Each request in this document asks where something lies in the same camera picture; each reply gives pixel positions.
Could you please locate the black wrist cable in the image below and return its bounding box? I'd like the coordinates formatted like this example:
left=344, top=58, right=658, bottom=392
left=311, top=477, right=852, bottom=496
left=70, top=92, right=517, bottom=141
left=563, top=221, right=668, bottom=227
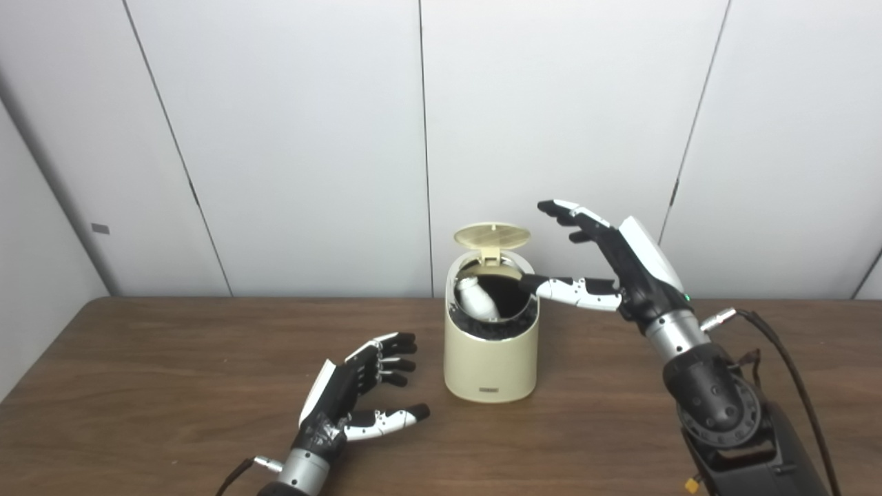
left=215, top=455, right=283, bottom=496
left=699, top=309, right=843, bottom=496

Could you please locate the black bin liner bag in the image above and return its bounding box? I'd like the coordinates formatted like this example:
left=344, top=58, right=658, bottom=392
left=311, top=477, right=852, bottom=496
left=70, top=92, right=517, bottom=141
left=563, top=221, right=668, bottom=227
left=451, top=258, right=539, bottom=340

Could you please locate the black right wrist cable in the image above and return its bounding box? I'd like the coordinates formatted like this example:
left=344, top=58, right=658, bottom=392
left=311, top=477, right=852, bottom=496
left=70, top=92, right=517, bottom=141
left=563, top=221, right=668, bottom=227
left=699, top=309, right=843, bottom=496

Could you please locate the cream-colored bin body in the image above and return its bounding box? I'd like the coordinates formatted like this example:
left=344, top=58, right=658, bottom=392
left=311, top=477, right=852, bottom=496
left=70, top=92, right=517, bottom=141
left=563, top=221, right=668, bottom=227
left=444, top=250, right=540, bottom=404

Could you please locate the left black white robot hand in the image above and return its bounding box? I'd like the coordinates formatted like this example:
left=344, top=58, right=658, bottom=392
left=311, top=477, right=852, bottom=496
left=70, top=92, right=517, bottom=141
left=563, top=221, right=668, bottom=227
left=291, top=332, right=431, bottom=464

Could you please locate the round cream bin lid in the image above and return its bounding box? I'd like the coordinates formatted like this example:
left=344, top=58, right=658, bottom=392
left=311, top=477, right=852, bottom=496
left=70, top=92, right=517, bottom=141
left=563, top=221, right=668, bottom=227
left=453, top=222, right=532, bottom=267

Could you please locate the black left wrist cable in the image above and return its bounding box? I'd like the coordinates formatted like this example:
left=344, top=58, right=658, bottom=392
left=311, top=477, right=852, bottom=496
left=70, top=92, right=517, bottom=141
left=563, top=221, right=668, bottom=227
left=215, top=455, right=283, bottom=496

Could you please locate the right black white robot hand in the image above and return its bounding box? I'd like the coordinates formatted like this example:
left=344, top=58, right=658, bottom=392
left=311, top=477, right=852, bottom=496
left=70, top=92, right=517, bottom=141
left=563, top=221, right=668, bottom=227
left=518, top=199, right=692, bottom=324

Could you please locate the small white plastic bottle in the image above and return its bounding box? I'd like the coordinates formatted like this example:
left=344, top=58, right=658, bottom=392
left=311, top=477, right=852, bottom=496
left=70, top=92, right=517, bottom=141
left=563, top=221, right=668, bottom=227
left=456, top=276, right=501, bottom=322

